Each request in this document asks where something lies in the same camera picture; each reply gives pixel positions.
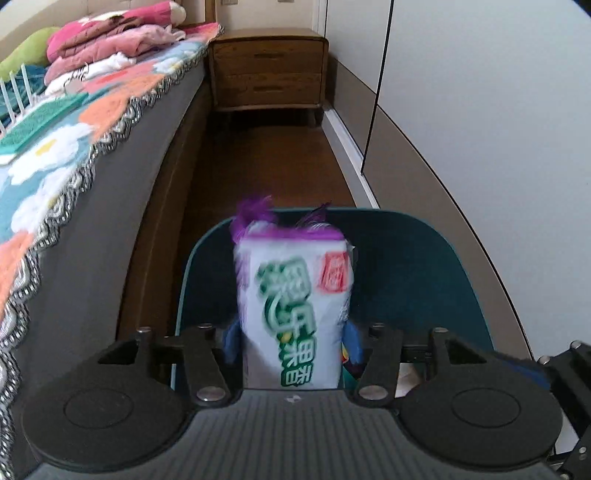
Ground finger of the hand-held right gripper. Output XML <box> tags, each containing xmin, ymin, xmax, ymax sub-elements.
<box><xmin>536</xmin><ymin>340</ymin><xmax>591</xmax><ymax>435</ymax></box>
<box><xmin>547</xmin><ymin>436</ymin><xmax>591</xmax><ymax>480</ymax></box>

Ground colourful crochet flower blanket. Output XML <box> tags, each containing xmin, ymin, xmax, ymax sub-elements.
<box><xmin>0</xmin><ymin>23</ymin><xmax>225</xmax><ymax>416</ymax></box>

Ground crumpled bluish white paper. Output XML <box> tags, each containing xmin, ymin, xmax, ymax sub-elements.
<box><xmin>396</xmin><ymin>362</ymin><xmax>428</xmax><ymax>398</ymax></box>

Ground green pillow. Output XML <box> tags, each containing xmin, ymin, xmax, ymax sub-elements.
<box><xmin>0</xmin><ymin>27</ymin><xmax>63</xmax><ymax>81</ymax></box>

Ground purple snack bag yellow lettering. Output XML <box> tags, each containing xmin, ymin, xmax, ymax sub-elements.
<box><xmin>231</xmin><ymin>196</ymin><xmax>345</xmax><ymax>243</ymax></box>

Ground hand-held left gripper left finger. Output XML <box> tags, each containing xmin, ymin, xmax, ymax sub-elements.
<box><xmin>97</xmin><ymin>323</ymin><xmax>245</xmax><ymax>408</ymax></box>

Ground white grey sliding wardrobe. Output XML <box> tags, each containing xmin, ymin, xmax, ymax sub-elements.
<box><xmin>311</xmin><ymin>0</ymin><xmax>591</xmax><ymax>370</ymax></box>

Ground wooden nightstand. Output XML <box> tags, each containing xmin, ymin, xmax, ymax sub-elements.
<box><xmin>208</xmin><ymin>28</ymin><xmax>329</xmax><ymax>125</ymax></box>

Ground folded pale pink clothes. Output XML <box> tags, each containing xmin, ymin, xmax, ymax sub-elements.
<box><xmin>44</xmin><ymin>25</ymin><xmax>188</xmax><ymax>86</ymax></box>

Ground teal rack with white pegs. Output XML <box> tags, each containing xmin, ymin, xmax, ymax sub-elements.
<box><xmin>0</xmin><ymin>65</ymin><xmax>88</xmax><ymax>155</ymax></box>

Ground dark teal trash bin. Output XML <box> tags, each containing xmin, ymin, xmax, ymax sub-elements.
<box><xmin>174</xmin><ymin>209</ymin><xmax>496</xmax><ymax>393</ymax></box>

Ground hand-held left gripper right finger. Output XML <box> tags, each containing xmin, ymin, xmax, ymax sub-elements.
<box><xmin>342</xmin><ymin>320</ymin><xmax>495</xmax><ymax>409</ymax></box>

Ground pile of pink clothes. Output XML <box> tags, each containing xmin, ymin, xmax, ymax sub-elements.
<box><xmin>46</xmin><ymin>0</ymin><xmax>188</xmax><ymax>61</ymax></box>

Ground white packet green print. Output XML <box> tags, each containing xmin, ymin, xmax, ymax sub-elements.
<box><xmin>233</xmin><ymin>231</ymin><xmax>356</xmax><ymax>391</ymax></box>

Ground folded white garment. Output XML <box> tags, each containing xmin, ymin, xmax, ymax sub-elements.
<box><xmin>44</xmin><ymin>52</ymin><xmax>139</xmax><ymax>95</ymax></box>

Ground wooden bed beige headboard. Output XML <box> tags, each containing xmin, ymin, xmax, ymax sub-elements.
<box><xmin>0</xmin><ymin>0</ymin><xmax>220</xmax><ymax>480</ymax></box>

